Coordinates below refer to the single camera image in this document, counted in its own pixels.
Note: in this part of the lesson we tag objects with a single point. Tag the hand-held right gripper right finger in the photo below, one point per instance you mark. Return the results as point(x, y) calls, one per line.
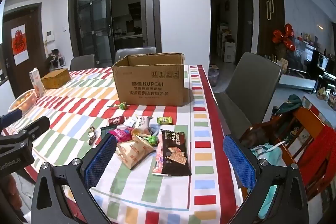
point(239, 161)

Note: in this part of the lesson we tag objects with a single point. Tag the red white door poster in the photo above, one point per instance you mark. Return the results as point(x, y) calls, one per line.
point(19, 43)

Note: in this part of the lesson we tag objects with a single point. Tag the dark green cloth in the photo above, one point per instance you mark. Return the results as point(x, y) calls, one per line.
point(290, 103)

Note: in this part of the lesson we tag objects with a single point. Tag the colourful striped tablecloth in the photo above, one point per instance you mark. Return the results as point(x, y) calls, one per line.
point(78, 98)

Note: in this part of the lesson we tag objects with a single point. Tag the white snack packet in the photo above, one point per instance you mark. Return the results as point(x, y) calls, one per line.
point(141, 123)

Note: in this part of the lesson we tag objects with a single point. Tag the white orange drink carton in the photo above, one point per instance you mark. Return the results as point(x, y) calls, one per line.
point(35, 82)

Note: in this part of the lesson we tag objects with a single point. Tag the pink snack packet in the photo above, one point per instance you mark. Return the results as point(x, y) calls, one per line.
point(122, 134)

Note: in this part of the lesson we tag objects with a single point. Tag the clear bowl of oranges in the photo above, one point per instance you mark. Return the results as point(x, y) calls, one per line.
point(22, 103)

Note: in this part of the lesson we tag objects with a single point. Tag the white pink printed packet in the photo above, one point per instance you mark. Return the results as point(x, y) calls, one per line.
point(157, 163)

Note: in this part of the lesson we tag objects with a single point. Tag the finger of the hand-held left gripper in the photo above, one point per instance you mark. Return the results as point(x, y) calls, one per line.
point(11, 115)
point(36, 125)

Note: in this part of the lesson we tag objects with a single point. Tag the beige snack packet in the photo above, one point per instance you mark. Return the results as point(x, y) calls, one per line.
point(134, 153)

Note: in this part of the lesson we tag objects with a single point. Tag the green wrapped lollipop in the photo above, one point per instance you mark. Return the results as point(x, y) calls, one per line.
point(152, 140)
point(122, 106)

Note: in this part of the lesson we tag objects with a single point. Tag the woven basket box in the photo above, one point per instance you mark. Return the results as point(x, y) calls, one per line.
point(56, 79)

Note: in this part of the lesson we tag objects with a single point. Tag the dark brown door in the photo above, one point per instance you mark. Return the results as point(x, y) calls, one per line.
point(34, 29)

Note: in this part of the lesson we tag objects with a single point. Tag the teal cloth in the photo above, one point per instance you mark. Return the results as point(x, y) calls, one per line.
point(270, 155)

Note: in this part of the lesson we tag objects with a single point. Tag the small white shelf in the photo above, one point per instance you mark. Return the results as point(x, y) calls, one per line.
point(56, 60)

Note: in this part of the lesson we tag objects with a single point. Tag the small green candy packet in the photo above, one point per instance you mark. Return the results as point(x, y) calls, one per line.
point(164, 120)

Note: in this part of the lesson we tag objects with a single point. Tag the brown cardboard box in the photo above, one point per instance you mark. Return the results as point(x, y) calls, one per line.
point(147, 82)

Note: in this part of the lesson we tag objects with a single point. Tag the small dark red packet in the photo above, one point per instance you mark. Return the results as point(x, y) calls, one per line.
point(116, 120)

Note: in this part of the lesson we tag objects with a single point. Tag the dark framed glass door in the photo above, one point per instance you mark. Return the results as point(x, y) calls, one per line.
point(92, 16)

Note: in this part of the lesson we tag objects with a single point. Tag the silver wrapped candy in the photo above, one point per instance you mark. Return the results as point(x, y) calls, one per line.
point(92, 134)

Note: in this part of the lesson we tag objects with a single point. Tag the grey dining chair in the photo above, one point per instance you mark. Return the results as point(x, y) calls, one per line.
point(252, 87)
point(82, 62)
point(126, 52)

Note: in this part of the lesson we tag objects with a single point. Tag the white wall intercom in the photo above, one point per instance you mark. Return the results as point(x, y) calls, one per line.
point(50, 36)

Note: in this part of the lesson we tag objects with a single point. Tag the orange wooden high chair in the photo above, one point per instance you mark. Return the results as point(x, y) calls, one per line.
point(315, 121)

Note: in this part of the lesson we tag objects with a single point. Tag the red foil balloon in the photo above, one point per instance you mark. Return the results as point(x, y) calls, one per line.
point(279, 37)

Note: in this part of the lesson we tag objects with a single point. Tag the red cloth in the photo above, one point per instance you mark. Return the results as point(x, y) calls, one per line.
point(329, 150)

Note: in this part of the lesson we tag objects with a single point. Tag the dark green snack packet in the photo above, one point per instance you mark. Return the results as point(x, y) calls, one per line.
point(105, 130)

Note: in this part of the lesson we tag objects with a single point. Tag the white hallway cabinet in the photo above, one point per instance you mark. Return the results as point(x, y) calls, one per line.
point(229, 52)

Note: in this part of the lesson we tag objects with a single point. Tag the small white packet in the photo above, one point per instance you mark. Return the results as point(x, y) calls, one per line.
point(129, 122)

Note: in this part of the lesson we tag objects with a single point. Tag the dark brown biscuit packet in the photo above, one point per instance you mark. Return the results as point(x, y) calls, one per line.
point(173, 145)

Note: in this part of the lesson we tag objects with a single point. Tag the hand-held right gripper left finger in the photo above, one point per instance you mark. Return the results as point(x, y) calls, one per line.
point(101, 158)

